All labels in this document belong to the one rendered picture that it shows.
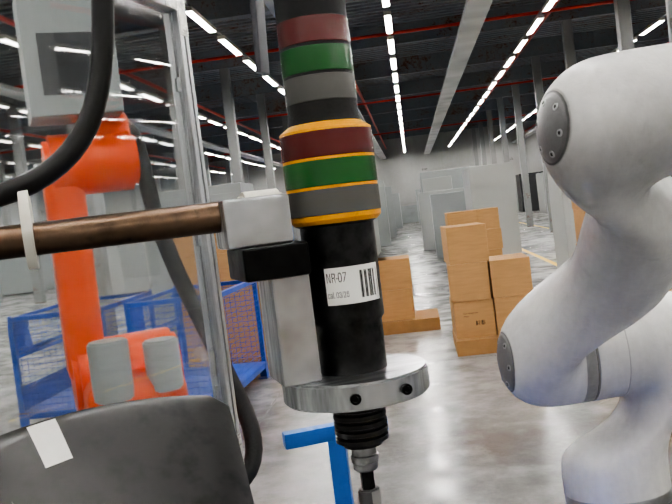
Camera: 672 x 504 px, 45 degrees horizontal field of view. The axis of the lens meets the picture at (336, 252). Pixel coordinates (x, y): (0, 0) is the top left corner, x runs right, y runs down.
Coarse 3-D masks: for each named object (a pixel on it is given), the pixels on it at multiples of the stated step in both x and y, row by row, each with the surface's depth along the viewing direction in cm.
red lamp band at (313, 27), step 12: (288, 24) 36; (300, 24) 36; (312, 24) 36; (324, 24) 36; (336, 24) 36; (348, 24) 37; (288, 36) 36; (300, 36) 36; (312, 36) 36; (324, 36) 36; (336, 36) 36; (348, 36) 37
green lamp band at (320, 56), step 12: (300, 48) 36; (312, 48) 36; (324, 48) 36; (336, 48) 36; (348, 48) 37; (288, 60) 36; (300, 60) 36; (312, 60) 36; (324, 60) 36; (336, 60) 36; (348, 60) 37; (288, 72) 36; (300, 72) 36
